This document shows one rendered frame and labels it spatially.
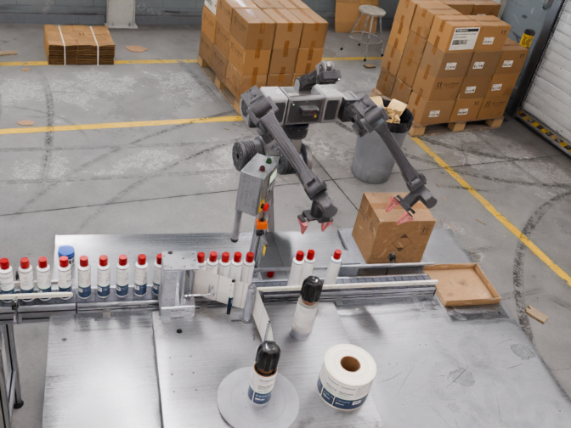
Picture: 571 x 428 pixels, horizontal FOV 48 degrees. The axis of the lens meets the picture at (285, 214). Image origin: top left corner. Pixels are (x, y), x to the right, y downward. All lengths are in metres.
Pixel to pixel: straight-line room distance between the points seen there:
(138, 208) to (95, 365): 2.31
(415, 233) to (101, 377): 1.60
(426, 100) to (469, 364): 3.79
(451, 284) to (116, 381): 1.68
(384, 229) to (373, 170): 2.36
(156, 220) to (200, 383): 2.33
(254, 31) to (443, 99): 1.94
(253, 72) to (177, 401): 4.09
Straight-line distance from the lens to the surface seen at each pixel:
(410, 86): 6.50
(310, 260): 2.80
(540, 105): 7.34
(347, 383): 2.39
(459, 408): 2.75
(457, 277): 3.35
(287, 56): 6.10
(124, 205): 4.75
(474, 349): 3.01
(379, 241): 3.12
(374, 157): 5.34
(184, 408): 2.40
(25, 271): 2.66
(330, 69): 2.89
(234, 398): 2.42
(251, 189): 2.52
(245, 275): 2.76
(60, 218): 4.64
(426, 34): 6.32
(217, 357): 2.56
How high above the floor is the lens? 2.80
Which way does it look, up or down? 35 degrees down
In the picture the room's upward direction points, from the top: 12 degrees clockwise
